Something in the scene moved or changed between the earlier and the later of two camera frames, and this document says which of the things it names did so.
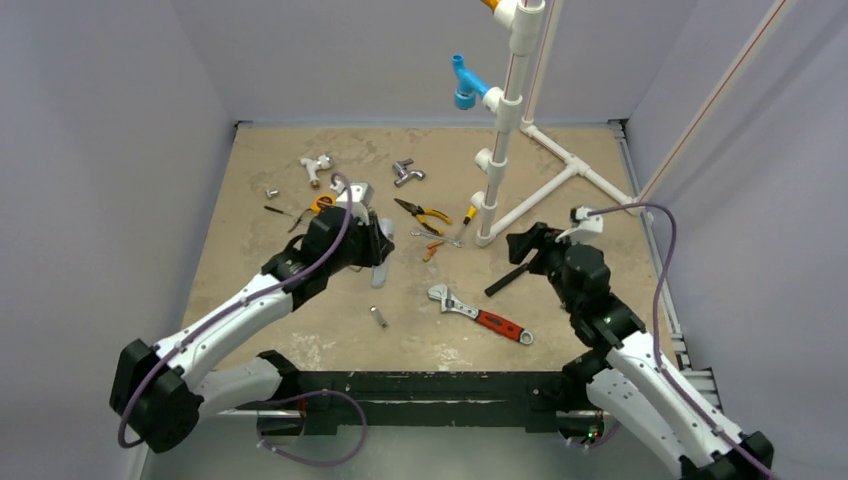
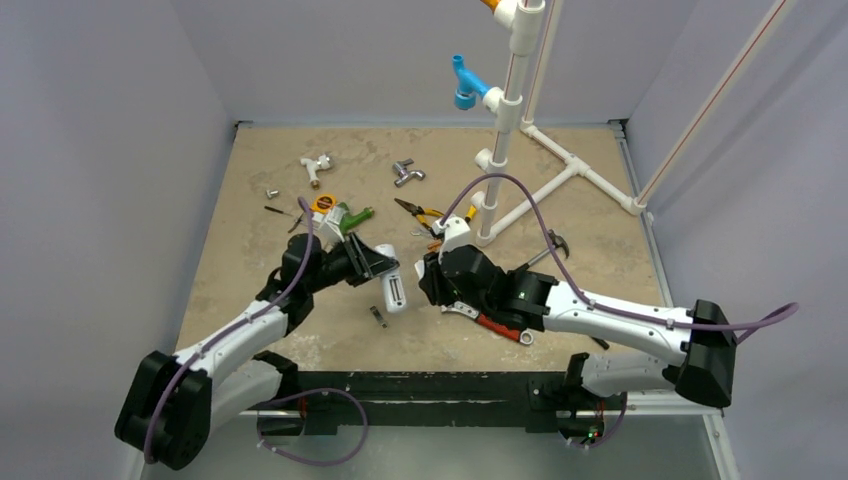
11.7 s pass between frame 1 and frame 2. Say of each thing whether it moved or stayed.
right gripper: moved
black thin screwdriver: stayed
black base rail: stayed
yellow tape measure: stayed
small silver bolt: stayed
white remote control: moved
